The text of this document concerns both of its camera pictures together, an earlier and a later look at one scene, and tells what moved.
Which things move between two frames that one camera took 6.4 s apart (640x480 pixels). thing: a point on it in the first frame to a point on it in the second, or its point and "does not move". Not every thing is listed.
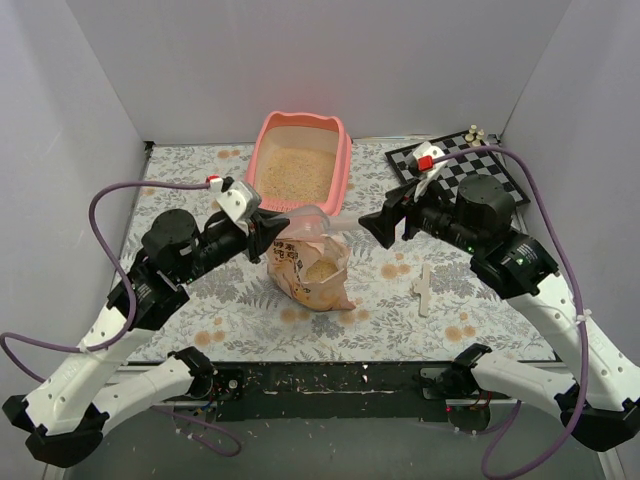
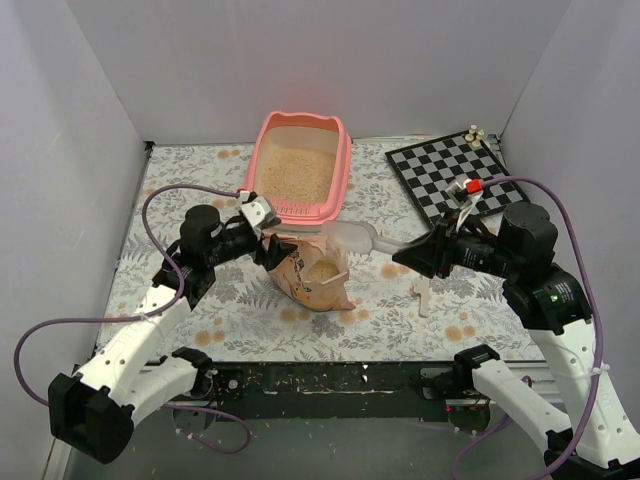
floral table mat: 414,302 does not move
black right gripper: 400,217 to 442,253
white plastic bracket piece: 422,287 does not move
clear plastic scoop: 312,222 to 352,237
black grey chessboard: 450,170 does not move
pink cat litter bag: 311,271 does not move
